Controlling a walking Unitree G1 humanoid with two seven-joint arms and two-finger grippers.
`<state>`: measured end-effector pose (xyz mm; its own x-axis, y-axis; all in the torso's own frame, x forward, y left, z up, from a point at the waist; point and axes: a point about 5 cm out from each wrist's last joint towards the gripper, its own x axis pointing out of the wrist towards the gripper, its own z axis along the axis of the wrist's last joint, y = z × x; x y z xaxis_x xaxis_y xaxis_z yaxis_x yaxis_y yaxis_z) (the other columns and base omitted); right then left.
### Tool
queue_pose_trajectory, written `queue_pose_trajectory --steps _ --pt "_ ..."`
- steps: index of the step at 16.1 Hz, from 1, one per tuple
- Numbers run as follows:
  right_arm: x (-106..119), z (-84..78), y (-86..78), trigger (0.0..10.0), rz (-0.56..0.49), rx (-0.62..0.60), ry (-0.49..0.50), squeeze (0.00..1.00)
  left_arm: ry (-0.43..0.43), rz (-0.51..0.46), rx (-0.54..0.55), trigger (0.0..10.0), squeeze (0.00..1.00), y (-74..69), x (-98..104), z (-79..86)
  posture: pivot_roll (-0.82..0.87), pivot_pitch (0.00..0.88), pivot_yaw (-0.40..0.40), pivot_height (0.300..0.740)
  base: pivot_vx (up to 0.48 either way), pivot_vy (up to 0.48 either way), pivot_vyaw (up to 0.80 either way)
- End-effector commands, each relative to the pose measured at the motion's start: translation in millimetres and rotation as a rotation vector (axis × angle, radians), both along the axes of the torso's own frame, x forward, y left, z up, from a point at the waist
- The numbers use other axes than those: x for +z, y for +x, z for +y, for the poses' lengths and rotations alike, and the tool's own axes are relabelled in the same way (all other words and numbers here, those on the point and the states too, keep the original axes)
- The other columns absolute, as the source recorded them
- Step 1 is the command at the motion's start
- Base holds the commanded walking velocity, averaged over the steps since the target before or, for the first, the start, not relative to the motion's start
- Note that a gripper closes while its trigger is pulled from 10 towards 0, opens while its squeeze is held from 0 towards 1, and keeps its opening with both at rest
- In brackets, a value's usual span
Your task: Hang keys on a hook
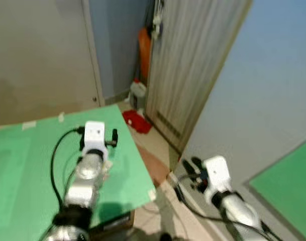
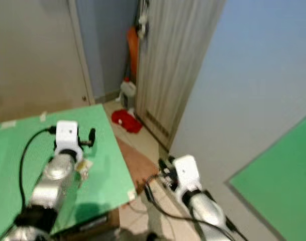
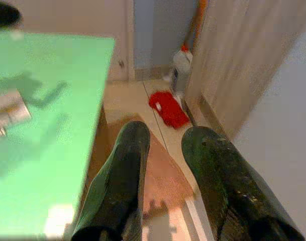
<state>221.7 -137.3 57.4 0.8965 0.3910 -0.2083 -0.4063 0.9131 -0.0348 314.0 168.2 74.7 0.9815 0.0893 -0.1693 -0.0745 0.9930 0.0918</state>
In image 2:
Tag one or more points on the beige closed door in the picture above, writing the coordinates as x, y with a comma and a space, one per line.
37, 55

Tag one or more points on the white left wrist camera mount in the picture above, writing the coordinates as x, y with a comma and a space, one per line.
66, 135

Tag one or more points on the white tape piece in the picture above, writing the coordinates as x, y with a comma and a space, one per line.
131, 195
43, 116
8, 124

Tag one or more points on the white plastic bottle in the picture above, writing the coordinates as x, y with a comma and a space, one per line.
128, 93

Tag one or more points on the grey wood grain door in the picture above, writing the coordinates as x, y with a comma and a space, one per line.
178, 60

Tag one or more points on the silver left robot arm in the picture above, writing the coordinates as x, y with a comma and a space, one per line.
52, 182

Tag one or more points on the red crumpled bag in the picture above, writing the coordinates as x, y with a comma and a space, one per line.
126, 120

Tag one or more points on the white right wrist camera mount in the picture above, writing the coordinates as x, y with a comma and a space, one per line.
187, 172

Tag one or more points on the brown wooden table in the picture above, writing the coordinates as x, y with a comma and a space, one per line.
87, 223

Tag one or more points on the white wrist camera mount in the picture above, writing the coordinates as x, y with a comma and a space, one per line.
187, 172
66, 135

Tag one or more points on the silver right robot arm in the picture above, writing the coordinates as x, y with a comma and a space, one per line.
206, 211

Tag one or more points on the orange plastic object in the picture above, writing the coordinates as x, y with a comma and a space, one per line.
132, 50

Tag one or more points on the brown floor mat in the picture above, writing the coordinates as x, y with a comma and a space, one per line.
137, 163

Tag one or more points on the white hanging item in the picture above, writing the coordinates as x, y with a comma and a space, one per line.
142, 21

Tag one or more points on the green wall board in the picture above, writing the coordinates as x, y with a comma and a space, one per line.
278, 175

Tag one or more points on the large green table mat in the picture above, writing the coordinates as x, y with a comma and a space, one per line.
107, 160

